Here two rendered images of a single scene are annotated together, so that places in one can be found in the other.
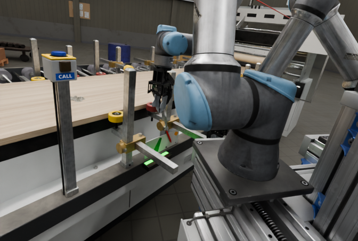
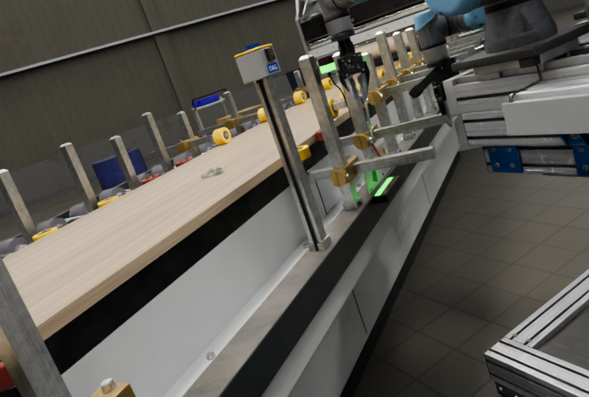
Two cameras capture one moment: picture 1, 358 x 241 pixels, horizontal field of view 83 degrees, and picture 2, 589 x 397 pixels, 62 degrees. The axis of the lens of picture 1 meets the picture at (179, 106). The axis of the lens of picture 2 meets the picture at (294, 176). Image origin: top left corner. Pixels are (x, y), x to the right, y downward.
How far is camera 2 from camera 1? 80 cm
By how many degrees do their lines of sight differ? 11
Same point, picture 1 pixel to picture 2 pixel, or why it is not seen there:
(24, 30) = not seen: outside the picture
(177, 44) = not seen: outside the picture
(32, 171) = (244, 262)
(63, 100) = (277, 102)
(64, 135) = (293, 152)
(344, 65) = not seen: outside the picture
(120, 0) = (47, 88)
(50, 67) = (259, 60)
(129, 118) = (332, 127)
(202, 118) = not seen: outside the picture
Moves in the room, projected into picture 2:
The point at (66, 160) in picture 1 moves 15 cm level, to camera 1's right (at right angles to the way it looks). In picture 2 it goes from (305, 190) to (361, 169)
